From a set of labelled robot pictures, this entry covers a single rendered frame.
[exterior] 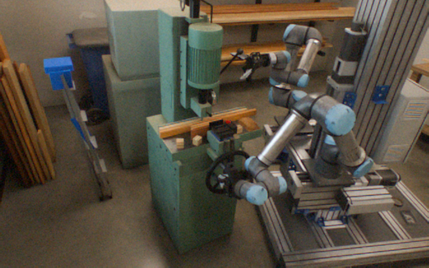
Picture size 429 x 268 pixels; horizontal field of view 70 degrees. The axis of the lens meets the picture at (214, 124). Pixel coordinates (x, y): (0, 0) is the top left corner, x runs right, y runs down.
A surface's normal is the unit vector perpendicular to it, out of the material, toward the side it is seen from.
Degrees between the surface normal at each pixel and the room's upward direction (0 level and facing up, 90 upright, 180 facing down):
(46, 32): 90
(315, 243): 0
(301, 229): 0
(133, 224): 0
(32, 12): 90
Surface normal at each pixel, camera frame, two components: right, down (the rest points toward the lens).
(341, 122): 0.37, 0.42
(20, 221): 0.07, -0.84
